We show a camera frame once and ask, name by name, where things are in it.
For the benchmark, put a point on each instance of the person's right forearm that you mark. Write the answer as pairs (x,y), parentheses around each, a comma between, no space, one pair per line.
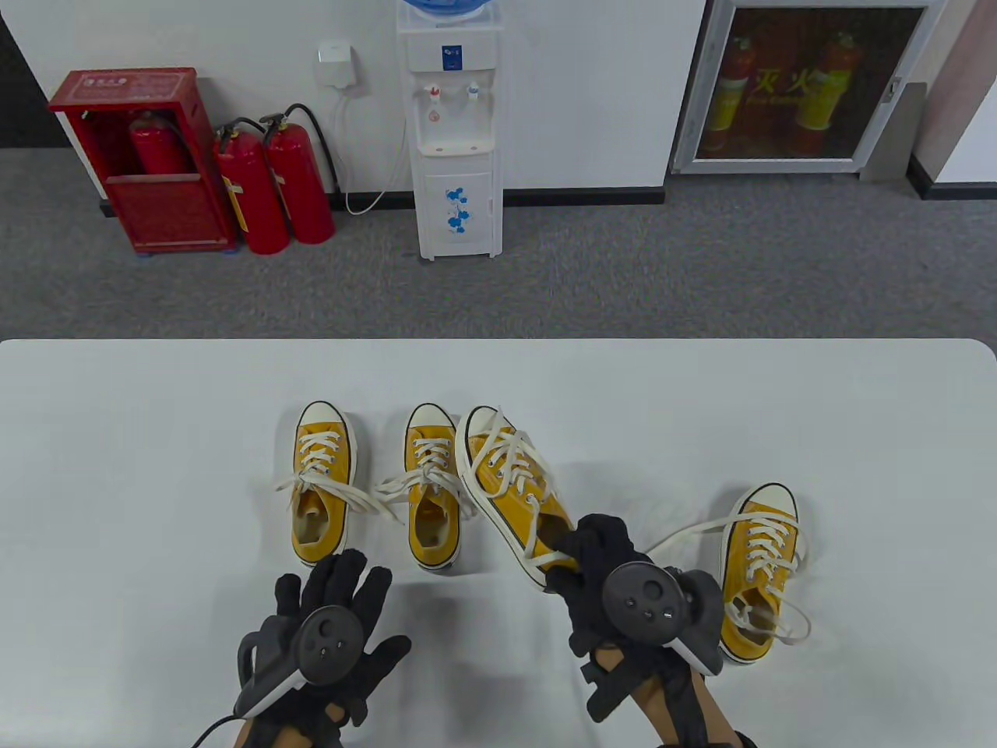
(662,701)

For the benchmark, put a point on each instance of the white wall box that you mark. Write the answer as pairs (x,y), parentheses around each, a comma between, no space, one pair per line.
(339,66)

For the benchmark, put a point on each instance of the glass door fire cabinet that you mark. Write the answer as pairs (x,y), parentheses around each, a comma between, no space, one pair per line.
(818,93)

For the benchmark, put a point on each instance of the red fire extinguisher cabinet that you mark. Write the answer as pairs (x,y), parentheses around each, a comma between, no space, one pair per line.
(171,210)

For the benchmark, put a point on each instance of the red fire extinguisher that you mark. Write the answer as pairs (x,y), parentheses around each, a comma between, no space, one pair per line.
(300,187)
(156,152)
(253,195)

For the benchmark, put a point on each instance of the white water dispenser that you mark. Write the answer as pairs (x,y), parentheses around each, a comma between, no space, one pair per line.
(456,195)

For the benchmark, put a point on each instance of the white shoe lace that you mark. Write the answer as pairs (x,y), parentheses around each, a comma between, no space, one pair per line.
(431,456)
(321,448)
(767,538)

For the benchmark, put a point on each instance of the grey tracking controller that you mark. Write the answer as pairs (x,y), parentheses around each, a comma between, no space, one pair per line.
(646,600)
(331,643)

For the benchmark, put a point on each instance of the person's left hand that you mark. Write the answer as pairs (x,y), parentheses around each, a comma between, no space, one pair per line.
(335,580)

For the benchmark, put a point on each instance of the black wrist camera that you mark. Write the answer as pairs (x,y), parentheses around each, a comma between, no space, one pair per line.
(607,686)

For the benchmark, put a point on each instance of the person's right hand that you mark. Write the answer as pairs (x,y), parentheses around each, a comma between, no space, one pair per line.
(600,545)

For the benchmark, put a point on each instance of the person's left forearm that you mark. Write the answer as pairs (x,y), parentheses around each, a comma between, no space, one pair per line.
(288,736)

